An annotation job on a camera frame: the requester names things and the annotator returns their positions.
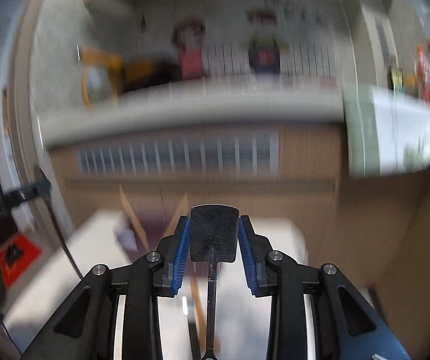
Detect steel spatula with black handle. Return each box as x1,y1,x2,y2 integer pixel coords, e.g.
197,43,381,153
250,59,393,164
190,204,239,359

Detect white plastic spoon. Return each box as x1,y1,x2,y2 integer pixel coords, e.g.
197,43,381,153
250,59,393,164
115,227,138,252

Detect maroon plastic utensil holder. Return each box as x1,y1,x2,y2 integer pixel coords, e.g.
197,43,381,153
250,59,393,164
121,212,171,262

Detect red floor mat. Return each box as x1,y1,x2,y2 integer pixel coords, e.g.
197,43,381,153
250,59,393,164
0,232,42,288

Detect grey ventilation grille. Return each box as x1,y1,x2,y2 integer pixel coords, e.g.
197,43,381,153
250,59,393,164
75,128,280,178

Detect yellow rimmed glass lid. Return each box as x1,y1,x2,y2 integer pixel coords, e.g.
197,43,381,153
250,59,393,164
81,61,120,110

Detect green white hanging towel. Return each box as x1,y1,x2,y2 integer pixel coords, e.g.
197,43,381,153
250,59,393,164
343,84,430,178

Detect orange snack bag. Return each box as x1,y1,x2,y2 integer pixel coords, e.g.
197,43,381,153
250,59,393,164
416,45,430,104

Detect dark frying pan yellow handle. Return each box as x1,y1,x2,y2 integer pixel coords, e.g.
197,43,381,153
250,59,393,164
78,46,182,94

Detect cartoon couple wall sticker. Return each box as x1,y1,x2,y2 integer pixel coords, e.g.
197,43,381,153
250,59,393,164
171,0,339,82

